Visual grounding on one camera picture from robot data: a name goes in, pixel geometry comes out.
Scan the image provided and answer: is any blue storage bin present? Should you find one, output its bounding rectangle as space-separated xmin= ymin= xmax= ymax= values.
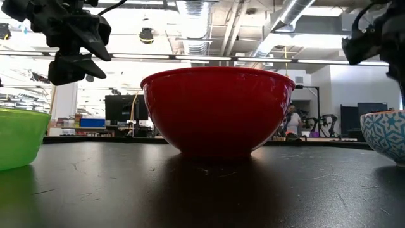
xmin=79 ymin=118 xmax=106 ymax=129

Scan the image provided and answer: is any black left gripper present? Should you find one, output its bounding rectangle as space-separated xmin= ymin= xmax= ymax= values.
xmin=1 ymin=0 xmax=113 ymax=87

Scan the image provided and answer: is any large red plastic bowl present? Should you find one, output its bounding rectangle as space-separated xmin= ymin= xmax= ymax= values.
xmin=140 ymin=66 xmax=297 ymax=158

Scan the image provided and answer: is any black tall stand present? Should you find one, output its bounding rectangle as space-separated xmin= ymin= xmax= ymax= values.
xmin=295 ymin=84 xmax=321 ymax=137

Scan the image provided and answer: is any small translucent green bowl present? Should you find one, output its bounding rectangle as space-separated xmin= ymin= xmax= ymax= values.
xmin=0 ymin=107 xmax=52 ymax=172

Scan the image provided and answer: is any person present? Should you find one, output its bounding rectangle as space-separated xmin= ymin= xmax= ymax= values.
xmin=284 ymin=104 xmax=305 ymax=141

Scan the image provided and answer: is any yellow cable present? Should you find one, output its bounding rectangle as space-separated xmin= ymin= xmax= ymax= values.
xmin=128 ymin=89 xmax=140 ymax=136

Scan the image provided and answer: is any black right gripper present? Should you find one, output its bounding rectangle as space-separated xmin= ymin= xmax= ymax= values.
xmin=341 ymin=0 xmax=405 ymax=110

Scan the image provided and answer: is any small patterned ceramic bowl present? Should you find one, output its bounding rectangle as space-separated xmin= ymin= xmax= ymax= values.
xmin=359 ymin=109 xmax=405 ymax=168

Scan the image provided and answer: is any dark monitor pair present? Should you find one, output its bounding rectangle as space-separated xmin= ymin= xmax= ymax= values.
xmin=340 ymin=101 xmax=389 ymax=139

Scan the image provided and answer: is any black computer monitor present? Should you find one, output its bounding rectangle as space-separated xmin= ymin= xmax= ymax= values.
xmin=104 ymin=94 xmax=149 ymax=122

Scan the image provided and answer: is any black ceiling camera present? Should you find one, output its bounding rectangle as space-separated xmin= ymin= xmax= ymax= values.
xmin=139 ymin=27 xmax=155 ymax=45

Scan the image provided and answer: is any silver ceiling duct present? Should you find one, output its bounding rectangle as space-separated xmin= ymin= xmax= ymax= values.
xmin=251 ymin=0 xmax=317 ymax=58
xmin=175 ymin=0 xmax=212 ymax=57

